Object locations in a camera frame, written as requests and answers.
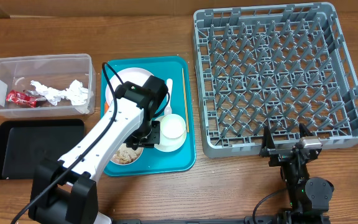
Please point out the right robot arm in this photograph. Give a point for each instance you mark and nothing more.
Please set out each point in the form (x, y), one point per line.
(309, 196)

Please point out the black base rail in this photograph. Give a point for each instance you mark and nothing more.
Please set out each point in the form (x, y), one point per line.
(191, 221)

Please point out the white tissue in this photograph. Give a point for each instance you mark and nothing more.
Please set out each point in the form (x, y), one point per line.
(75, 93)

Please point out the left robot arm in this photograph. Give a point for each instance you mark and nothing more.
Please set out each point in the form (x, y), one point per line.
(65, 190)

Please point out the small white food bowl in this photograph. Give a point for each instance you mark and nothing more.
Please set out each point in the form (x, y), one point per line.
(126, 157)

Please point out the large white plate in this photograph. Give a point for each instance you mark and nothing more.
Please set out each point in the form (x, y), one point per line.
(134, 75)

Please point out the clear plastic waste bin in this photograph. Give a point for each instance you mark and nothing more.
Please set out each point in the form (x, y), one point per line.
(54, 71)

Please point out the rice food scraps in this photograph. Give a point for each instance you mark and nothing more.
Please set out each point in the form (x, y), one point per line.
(124, 155)

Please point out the grey plastic dishwasher rack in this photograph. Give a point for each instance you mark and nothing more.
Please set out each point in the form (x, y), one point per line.
(276, 67)

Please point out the white plastic spoon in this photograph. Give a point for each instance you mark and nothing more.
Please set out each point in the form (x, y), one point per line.
(168, 108)

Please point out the white saucer plate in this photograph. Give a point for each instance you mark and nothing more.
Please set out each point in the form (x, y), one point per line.
(169, 145)

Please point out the small white cup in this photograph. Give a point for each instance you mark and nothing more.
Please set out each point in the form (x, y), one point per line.
(173, 126)

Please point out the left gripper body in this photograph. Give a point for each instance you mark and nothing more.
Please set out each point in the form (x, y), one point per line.
(148, 134)

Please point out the red snack wrapper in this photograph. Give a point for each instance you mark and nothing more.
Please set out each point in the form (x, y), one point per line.
(20, 98)

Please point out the orange carrot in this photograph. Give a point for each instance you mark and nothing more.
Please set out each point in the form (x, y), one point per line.
(106, 107)

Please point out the teal plastic serving tray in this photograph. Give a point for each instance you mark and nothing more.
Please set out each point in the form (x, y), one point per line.
(153, 161)

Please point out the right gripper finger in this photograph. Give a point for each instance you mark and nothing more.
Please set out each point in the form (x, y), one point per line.
(304, 131)
(267, 142)

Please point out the black plastic tray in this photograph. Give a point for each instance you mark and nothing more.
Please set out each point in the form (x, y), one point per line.
(24, 144)

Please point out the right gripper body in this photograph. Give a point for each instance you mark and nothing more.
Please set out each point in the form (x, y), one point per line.
(280, 155)

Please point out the wooden chopstick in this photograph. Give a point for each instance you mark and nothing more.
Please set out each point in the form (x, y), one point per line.
(185, 101)

